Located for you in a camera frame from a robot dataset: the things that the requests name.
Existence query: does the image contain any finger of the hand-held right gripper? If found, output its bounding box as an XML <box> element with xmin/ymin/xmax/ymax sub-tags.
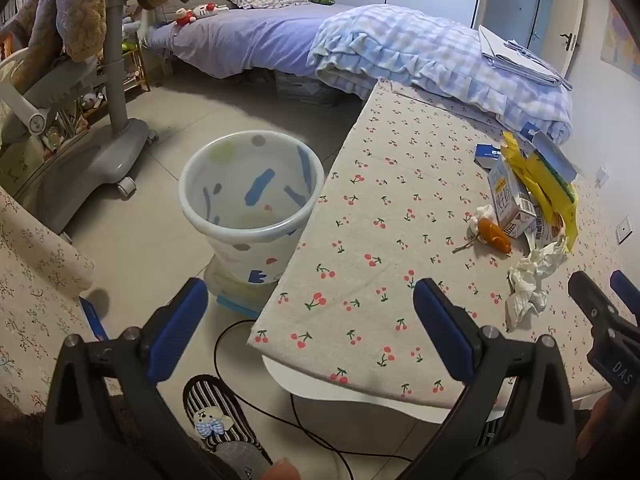
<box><xmin>610</xmin><ymin>270</ymin><xmax>640</xmax><ymax>323</ymax></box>
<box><xmin>568</xmin><ymin>271</ymin><xmax>626</xmax><ymax>333</ymax></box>

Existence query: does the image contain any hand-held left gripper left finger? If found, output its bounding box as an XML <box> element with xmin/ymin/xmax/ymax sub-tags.
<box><xmin>42</xmin><ymin>277</ymin><xmax>226</xmax><ymax>480</ymax></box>

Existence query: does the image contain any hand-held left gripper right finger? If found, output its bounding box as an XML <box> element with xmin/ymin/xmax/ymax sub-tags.
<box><xmin>412</xmin><ymin>277</ymin><xmax>578</xmax><ymax>480</ymax></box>

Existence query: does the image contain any white tissue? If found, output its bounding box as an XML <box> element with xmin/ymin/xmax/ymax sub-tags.
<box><xmin>467</xmin><ymin>205</ymin><xmax>498</xmax><ymax>233</ymax></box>
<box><xmin>504</xmin><ymin>286</ymin><xmax>549</xmax><ymax>332</ymax></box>
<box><xmin>509</xmin><ymin>238</ymin><xmax>569</xmax><ymax>293</ymax></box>

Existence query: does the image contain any white spotted plastic bin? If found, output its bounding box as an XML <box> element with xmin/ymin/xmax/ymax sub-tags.
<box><xmin>179</xmin><ymin>130</ymin><xmax>326</xmax><ymax>306</ymax></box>

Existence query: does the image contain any orange plastic object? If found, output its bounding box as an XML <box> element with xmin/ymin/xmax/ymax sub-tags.
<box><xmin>477</xmin><ymin>217</ymin><xmax>512</xmax><ymax>256</ymax></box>

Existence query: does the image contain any white drink carton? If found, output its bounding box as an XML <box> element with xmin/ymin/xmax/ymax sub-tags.
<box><xmin>487</xmin><ymin>157</ymin><xmax>539</xmax><ymax>239</ymax></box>

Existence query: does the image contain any blue white long box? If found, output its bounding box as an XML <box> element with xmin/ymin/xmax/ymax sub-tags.
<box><xmin>520</xmin><ymin>127</ymin><xmax>579</xmax><ymax>183</ymax></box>

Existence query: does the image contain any yellow blue snack wrapper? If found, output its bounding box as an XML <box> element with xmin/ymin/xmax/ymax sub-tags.
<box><xmin>501</xmin><ymin>131</ymin><xmax>531</xmax><ymax>176</ymax></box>

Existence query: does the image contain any blue cardboard box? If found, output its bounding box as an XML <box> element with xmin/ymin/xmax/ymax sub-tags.
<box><xmin>474</xmin><ymin>144</ymin><xmax>507</xmax><ymax>168</ymax></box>

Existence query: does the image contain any person's right forearm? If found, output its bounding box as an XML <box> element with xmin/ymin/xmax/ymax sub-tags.
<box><xmin>575</xmin><ymin>391</ymin><xmax>621</xmax><ymax>461</ymax></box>

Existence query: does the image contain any person's left hand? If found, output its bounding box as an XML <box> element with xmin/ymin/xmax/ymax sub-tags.
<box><xmin>264</xmin><ymin>457</ymin><xmax>302</xmax><ymax>480</ymax></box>

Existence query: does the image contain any striped slipper with bow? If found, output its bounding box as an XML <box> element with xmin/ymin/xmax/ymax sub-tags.
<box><xmin>182</xmin><ymin>374</ymin><xmax>273</xmax><ymax>468</ymax></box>

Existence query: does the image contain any blue book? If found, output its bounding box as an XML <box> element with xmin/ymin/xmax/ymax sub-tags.
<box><xmin>79</xmin><ymin>296</ymin><xmax>110</xmax><ymax>342</ymax></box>

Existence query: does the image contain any white table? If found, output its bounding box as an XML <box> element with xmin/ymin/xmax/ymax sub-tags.
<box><xmin>260</xmin><ymin>355</ymin><xmax>506</xmax><ymax>423</ymax></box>

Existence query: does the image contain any cherry print tablecloth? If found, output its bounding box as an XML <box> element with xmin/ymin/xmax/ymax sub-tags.
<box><xmin>247</xmin><ymin>79</ymin><xmax>640</xmax><ymax>411</ymax></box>

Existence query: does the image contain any person's grey socked foot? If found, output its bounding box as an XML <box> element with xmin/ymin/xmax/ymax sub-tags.
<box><xmin>212</xmin><ymin>441</ymin><xmax>273</xmax><ymax>480</ymax></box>

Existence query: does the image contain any floral print cloth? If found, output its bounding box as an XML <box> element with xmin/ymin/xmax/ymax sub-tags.
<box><xmin>0</xmin><ymin>187</ymin><xmax>123</xmax><ymax>411</ymax></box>

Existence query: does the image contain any folded light blue cloth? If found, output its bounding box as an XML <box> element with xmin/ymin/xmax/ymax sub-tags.
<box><xmin>477</xmin><ymin>25</ymin><xmax>573</xmax><ymax>92</ymax></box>

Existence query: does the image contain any wooden shelf with toys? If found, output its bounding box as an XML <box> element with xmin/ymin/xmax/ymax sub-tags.
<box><xmin>75</xmin><ymin>42</ymin><xmax>151</xmax><ymax>126</ymax></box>

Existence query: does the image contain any storage box under bed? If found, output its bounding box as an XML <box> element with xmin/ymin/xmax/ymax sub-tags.
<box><xmin>274</xmin><ymin>71</ymin><xmax>341</xmax><ymax>107</ymax></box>

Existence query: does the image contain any blue plaid ruffled blanket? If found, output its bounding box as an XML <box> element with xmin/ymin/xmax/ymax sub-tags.
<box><xmin>307</xmin><ymin>4</ymin><xmax>573</xmax><ymax>143</ymax></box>

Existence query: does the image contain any white door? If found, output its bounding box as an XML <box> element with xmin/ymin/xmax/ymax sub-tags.
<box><xmin>472</xmin><ymin>0</ymin><xmax>587</xmax><ymax>78</ymax></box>

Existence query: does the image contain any bed with purple sheet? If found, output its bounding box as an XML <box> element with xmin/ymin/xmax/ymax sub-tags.
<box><xmin>147</xmin><ymin>2</ymin><xmax>376</xmax><ymax>106</ymax></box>

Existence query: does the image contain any white red cat plush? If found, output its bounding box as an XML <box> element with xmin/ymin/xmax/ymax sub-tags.
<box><xmin>172</xmin><ymin>2</ymin><xmax>228</xmax><ymax>27</ymax></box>

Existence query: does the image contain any brown quilted fleece coat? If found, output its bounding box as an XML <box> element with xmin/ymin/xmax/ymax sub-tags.
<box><xmin>10</xmin><ymin>0</ymin><xmax>206</xmax><ymax>93</ymax></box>

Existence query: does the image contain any black cable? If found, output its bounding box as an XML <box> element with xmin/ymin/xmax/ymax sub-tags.
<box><xmin>214</xmin><ymin>319</ymin><xmax>416</xmax><ymax>480</ymax></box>

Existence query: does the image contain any wall map poster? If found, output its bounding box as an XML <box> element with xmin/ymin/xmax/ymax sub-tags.
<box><xmin>600</xmin><ymin>2</ymin><xmax>640</xmax><ymax>68</ymax></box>

